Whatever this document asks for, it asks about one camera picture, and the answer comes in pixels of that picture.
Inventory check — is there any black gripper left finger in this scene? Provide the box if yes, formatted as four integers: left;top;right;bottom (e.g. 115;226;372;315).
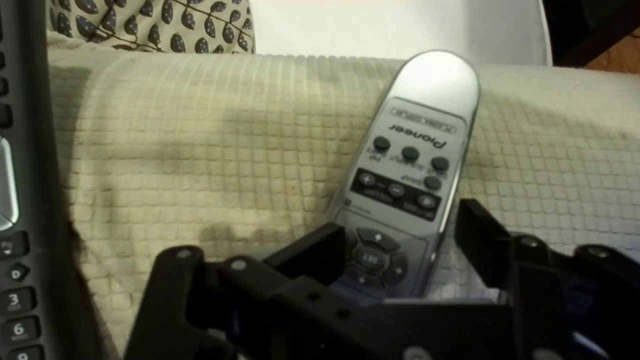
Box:
260;221;347;289

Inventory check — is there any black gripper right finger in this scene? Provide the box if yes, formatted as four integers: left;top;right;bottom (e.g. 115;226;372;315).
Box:
454;196;515;298

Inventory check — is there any grey silver remote control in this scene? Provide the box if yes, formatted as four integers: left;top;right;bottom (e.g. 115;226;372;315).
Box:
322;48;482;302

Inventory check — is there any black remote control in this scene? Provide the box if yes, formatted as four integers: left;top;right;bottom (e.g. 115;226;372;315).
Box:
0;0;87;360

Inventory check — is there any leaf patterned cushion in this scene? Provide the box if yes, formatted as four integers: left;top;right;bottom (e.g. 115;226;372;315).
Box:
48;0;257;56

